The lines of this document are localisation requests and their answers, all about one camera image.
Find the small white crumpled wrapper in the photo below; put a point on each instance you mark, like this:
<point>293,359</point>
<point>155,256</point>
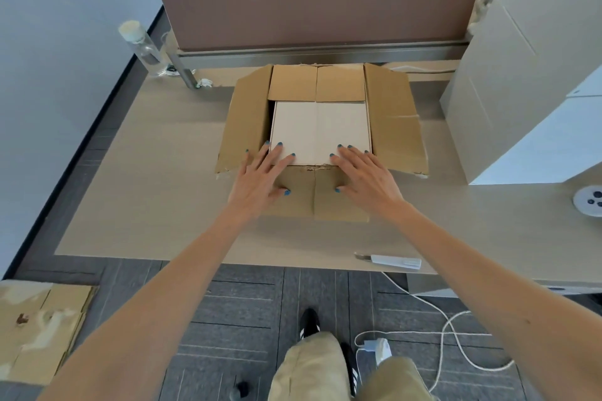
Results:
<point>204,83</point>

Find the person's right forearm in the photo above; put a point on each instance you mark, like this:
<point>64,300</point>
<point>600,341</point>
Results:
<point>494,288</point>

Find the clear bottle white cap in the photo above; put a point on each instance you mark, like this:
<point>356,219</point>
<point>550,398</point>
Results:
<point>143,48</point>

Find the white handheld controller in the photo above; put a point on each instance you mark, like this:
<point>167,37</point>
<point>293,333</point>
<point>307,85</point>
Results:
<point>590,198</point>

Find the white utility knife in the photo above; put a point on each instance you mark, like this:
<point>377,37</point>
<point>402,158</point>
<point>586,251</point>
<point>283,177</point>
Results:
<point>395,261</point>

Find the white round floor object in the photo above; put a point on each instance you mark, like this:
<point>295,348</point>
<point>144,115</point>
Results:
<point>381,350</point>

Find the person's left hand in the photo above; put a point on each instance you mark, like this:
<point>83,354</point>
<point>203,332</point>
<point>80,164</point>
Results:
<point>256,184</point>

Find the black striped shoe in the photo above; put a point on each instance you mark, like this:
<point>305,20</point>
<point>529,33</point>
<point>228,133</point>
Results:
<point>350,368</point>
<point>309,323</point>

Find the grey metal bar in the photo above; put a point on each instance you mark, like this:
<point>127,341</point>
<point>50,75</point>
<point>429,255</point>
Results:
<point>185,71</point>

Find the mauve desk divider panel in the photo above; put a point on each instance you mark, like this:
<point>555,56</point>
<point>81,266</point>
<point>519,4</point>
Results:
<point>320,1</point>

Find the small clear plastic bag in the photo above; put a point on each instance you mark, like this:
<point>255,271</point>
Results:
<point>172,71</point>

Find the person's left forearm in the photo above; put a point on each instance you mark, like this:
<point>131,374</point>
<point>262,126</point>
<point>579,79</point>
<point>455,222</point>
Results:
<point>141,311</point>

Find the brown cardboard box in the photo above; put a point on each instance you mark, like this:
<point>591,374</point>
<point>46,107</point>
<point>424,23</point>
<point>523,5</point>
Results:
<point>395,133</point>
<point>42,321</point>

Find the small black floor object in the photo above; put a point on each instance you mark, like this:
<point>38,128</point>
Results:
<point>242,389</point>

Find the person's right hand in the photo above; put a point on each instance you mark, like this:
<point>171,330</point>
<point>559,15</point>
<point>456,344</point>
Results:
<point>371,180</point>

